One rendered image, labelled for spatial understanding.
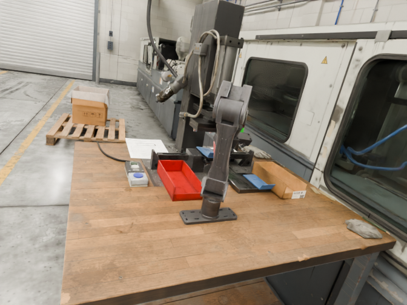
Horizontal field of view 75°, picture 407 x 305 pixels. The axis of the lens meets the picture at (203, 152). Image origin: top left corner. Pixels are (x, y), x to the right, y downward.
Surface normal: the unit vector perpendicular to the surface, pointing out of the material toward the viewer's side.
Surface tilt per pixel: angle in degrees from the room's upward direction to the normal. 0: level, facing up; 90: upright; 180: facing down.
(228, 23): 90
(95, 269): 0
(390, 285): 33
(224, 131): 99
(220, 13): 90
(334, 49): 90
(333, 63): 90
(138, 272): 0
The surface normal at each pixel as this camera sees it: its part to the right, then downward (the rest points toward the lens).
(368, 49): -0.93, -0.04
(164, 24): 0.33, 0.37
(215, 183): -0.26, 0.42
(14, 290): 0.17, -0.93
